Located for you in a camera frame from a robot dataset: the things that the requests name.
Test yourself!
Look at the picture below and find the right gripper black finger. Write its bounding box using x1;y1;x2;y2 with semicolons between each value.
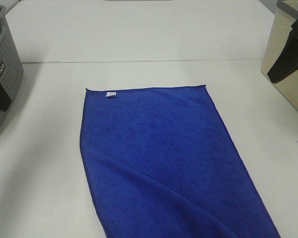
268;19;298;83

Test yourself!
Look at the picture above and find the blue microfibre towel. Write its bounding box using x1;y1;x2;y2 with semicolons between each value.
80;85;279;238

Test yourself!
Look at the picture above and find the beige storage box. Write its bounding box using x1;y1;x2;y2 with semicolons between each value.
261;0;298;111

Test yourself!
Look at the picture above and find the grey perforated plastic basket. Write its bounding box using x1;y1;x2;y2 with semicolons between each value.
0;5;24;128

